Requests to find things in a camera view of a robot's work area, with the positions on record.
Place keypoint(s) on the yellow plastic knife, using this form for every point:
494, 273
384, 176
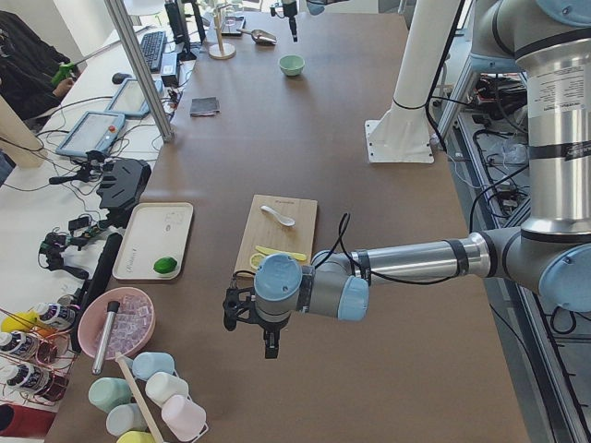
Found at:
271, 251

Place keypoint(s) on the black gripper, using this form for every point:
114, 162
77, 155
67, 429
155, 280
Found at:
291, 17
272, 327

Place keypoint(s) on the pink bowl with ice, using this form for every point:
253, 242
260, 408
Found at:
133, 326

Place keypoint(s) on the wooden cutting board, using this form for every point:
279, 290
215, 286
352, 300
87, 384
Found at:
262, 228

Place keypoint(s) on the metal scoop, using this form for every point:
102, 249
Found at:
260, 37

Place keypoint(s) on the cream rabbit tray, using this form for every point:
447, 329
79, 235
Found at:
157, 229

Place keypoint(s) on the white ceramic spoon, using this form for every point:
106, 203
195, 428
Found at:
279, 217

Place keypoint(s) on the pastel pink cup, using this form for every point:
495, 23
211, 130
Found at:
186, 419

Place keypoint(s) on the metal muddler tube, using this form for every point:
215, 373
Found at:
101, 351

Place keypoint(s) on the wooden mug tree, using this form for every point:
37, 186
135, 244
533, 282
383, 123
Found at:
220, 50

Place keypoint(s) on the pastel green cup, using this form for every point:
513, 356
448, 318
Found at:
106, 393

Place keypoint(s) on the pastel white cup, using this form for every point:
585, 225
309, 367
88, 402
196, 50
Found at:
161, 386

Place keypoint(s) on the light green bowl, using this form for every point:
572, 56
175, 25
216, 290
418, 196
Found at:
292, 65

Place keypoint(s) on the aluminium frame post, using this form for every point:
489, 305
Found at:
124, 27

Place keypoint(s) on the grey folded cloth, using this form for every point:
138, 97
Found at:
208, 106

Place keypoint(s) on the blue teach pendant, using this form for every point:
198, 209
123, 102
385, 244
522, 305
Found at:
93, 131
129, 100

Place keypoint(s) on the green lime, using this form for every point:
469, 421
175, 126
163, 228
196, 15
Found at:
165, 265

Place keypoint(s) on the lemon slice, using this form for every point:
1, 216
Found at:
255, 260

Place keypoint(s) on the white pedestal column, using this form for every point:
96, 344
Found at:
402, 134

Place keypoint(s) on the black keyboard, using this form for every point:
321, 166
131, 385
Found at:
152, 46

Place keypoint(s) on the pastel blue cup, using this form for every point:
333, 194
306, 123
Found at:
146, 364

